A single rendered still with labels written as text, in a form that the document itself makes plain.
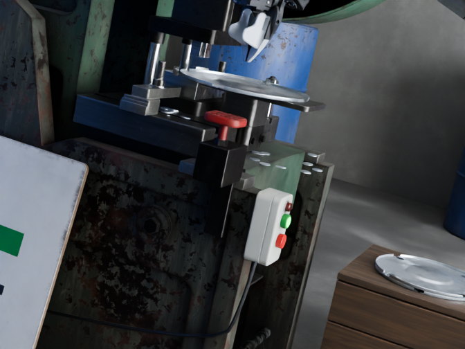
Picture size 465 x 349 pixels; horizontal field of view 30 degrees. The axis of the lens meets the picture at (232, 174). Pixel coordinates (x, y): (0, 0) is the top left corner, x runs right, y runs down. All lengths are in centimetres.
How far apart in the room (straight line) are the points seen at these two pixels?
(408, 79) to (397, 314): 309
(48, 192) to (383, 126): 361
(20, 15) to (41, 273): 53
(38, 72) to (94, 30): 15
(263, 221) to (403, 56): 362
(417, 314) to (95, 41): 101
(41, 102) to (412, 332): 105
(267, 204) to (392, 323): 70
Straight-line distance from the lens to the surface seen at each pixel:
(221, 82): 187
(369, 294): 221
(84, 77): 189
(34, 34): 186
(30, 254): 181
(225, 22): 185
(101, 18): 190
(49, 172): 180
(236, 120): 154
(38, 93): 185
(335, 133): 529
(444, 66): 513
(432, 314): 219
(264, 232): 163
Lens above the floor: 98
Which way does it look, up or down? 12 degrees down
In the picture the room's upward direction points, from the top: 12 degrees clockwise
